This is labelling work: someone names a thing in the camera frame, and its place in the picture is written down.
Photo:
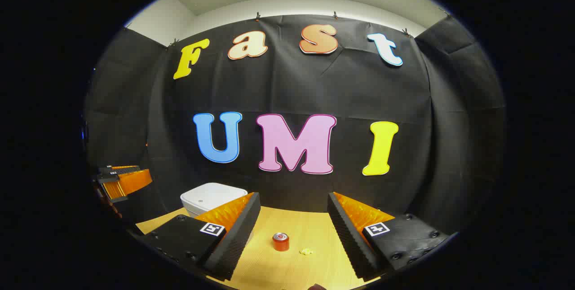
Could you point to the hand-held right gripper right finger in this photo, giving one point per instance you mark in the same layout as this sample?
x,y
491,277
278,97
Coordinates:
x,y
348,236

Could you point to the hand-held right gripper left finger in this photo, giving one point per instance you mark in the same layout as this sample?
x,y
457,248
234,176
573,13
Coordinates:
x,y
238,231

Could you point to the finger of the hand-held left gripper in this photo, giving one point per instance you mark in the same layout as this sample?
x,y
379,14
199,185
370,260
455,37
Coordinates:
x,y
134,180
114,189

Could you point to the red pop can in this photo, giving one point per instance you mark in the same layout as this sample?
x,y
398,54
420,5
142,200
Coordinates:
x,y
280,243

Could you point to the yellow paper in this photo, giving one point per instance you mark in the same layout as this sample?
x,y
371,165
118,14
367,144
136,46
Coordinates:
x,y
306,251

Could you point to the wooden desktop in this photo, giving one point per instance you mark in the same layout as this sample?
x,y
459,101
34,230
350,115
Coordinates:
x,y
296,272

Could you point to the black backdrop cloth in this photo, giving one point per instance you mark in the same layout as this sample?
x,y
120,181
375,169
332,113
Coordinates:
x,y
287,88

